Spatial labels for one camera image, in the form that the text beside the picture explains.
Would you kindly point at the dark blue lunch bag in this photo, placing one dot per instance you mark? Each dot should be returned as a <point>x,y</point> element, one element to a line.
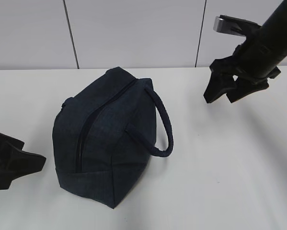
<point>104,136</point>

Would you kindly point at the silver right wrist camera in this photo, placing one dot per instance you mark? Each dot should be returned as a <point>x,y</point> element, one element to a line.
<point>234,26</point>

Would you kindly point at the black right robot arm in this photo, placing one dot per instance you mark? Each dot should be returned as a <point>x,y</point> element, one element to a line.
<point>273,33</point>

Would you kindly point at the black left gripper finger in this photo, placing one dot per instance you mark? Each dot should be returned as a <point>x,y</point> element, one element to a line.
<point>10,147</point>
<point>23,163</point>

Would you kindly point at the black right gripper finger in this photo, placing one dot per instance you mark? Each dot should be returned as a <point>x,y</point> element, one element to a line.
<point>219,84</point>
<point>244,88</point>

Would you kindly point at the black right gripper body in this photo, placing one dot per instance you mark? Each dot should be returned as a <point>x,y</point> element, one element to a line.
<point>255,64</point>

